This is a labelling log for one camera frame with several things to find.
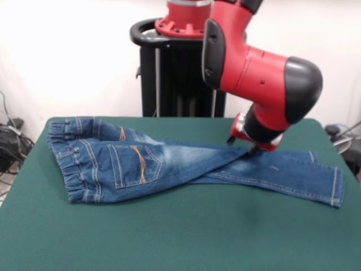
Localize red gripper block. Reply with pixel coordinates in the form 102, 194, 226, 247
227, 112, 284, 155

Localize blue denim jeans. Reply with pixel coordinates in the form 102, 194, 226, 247
46, 117, 346, 208

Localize black office chair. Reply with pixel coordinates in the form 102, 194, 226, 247
324, 124, 361, 183

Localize dark green table cloth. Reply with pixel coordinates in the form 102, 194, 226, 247
0, 117, 361, 271

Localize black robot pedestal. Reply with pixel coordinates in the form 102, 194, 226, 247
129, 18, 229, 118

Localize light blue cable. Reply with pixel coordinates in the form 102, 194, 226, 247
332, 121, 356, 133

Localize black cable tangle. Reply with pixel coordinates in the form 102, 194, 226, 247
0, 90, 35, 177

